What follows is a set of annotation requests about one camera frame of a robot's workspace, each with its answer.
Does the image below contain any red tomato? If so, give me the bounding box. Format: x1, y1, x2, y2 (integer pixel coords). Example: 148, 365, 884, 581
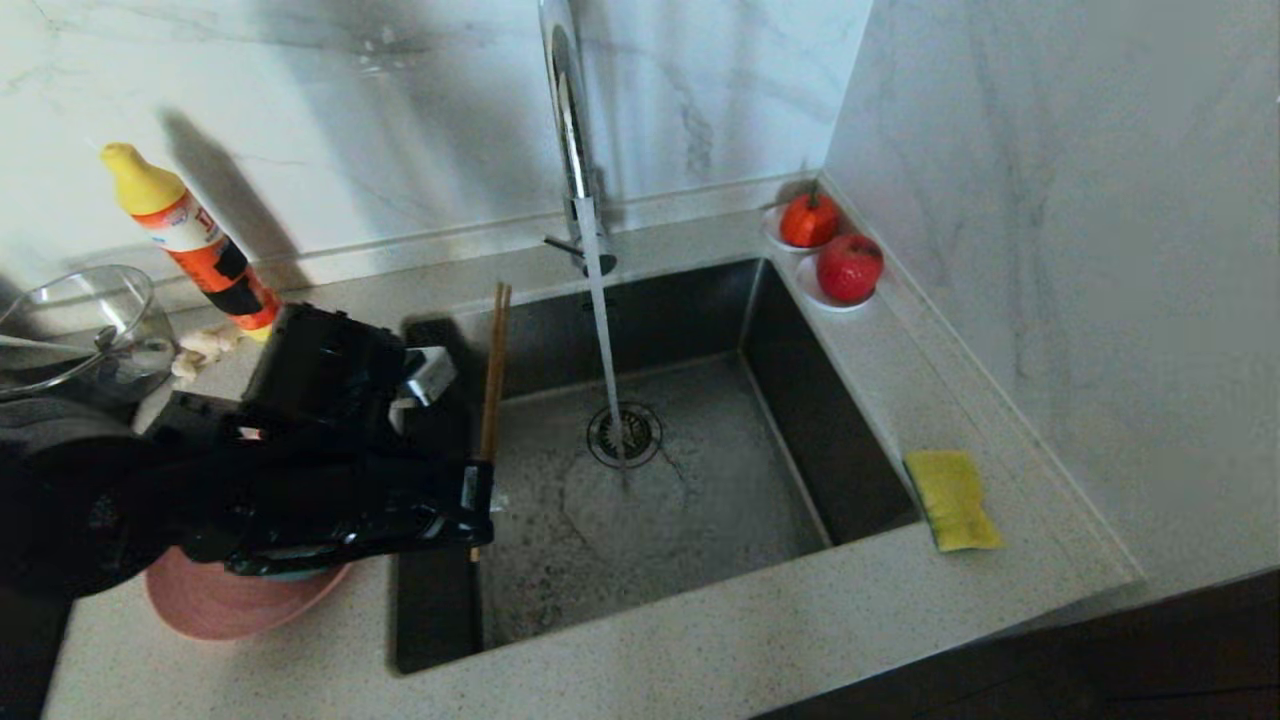
780, 185, 841, 248

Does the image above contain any pink round plate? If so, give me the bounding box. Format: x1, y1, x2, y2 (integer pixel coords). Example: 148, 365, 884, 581
146, 545, 353, 642

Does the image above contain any silver spoon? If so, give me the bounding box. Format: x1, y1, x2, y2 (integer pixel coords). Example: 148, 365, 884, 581
0, 325, 123, 356

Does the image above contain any clear glass pot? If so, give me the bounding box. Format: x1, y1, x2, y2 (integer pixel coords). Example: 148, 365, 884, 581
0, 265, 179, 401

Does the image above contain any garlic bulb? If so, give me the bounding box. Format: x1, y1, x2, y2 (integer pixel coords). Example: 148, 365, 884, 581
170, 325, 246, 386

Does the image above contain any small white dish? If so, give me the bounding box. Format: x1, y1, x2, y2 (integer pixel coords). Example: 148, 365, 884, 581
797, 255, 881, 313
762, 203, 841, 253

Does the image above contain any chrome faucet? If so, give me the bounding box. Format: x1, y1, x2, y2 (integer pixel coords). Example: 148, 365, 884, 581
538, 0, 618, 279

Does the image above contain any wooden chopstick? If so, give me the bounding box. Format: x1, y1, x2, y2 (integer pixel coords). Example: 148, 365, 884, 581
476, 283, 514, 463
470, 283, 507, 563

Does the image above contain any stainless steel sink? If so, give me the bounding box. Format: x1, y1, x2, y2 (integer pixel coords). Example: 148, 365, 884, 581
393, 257, 921, 677

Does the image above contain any orange detergent bottle yellow cap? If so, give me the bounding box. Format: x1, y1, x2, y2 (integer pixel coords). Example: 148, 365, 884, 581
100, 143, 283, 341

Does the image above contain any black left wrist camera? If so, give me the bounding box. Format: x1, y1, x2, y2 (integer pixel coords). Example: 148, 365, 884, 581
245, 303, 458, 446

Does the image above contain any yellow sponge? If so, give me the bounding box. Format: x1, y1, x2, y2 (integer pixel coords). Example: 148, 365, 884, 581
905, 450, 1003, 553

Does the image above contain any red apple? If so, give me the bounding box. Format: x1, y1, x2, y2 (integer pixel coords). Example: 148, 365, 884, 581
817, 233, 886, 304

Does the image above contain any metal sink drain strainer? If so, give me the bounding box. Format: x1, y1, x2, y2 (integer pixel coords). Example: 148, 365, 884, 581
586, 402, 663, 469

